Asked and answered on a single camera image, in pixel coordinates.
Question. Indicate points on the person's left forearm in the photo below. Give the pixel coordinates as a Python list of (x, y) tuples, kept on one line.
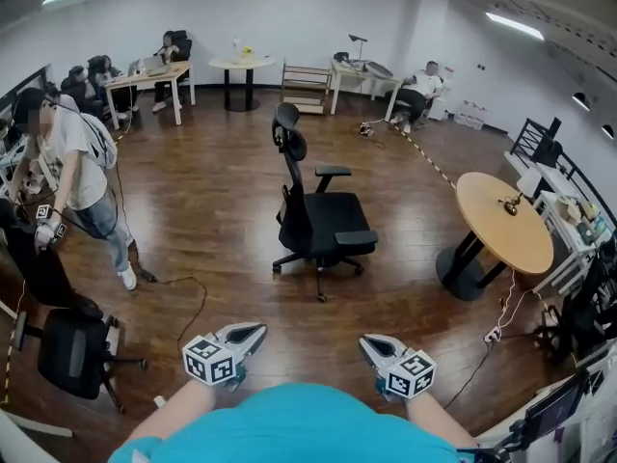
[(178, 408)]

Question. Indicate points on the round white table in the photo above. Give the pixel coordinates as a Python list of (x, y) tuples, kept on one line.
[(243, 63)]

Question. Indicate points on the arched wall lamp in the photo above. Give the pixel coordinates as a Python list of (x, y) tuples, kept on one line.
[(581, 101), (608, 131)]

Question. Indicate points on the white shelving unit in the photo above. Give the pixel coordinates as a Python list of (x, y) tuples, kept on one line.
[(564, 220)]

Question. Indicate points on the wooden desk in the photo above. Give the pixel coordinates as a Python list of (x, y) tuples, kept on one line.
[(159, 73)]

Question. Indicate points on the person's right forearm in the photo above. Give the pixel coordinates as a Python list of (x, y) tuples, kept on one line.
[(436, 417)]

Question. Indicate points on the black metal rack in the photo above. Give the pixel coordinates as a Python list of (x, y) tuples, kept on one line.
[(535, 140)]

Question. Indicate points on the person's teal shirt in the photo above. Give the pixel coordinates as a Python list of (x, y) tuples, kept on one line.
[(299, 427)]

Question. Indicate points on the clear plastic storage boxes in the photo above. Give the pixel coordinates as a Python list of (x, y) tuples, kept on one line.
[(470, 114)]

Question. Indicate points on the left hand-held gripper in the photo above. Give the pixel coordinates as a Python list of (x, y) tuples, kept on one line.
[(212, 362)]

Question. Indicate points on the brass ornament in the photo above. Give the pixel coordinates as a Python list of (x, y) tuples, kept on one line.
[(510, 205)]

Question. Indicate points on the black office chair with headrest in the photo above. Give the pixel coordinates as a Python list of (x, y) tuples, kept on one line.
[(328, 217)]

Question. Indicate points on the dark monitor screen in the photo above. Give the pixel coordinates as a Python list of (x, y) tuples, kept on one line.
[(554, 403)]

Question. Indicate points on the white desk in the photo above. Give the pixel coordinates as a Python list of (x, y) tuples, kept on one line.
[(352, 69)]

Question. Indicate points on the black mesh office chair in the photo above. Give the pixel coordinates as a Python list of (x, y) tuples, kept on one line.
[(72, 350)]

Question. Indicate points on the wooden shelf rack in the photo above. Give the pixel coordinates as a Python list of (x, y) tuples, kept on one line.
[(306, 87)]

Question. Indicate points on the yellow flower vase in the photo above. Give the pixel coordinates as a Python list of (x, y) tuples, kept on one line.
[(247, 53)]

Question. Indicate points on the round wooden table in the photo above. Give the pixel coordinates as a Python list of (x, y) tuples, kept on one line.
[(501, 220)]

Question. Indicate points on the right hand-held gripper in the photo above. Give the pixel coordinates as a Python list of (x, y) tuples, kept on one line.
[(410, 374)]

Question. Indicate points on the black desk lamp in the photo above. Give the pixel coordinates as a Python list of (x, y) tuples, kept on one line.
[(358, 41)]

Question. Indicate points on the grey laptop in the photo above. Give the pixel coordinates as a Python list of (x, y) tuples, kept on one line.
[(154, 65)]

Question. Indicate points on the white power strip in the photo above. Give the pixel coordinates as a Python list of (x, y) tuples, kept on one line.
[(492, 335), (367, 129)]

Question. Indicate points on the clear bottle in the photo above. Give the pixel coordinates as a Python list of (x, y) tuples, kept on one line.
[(235, 46)]

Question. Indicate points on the small white cabinet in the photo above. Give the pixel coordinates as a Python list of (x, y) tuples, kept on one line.
[(438, 109)]

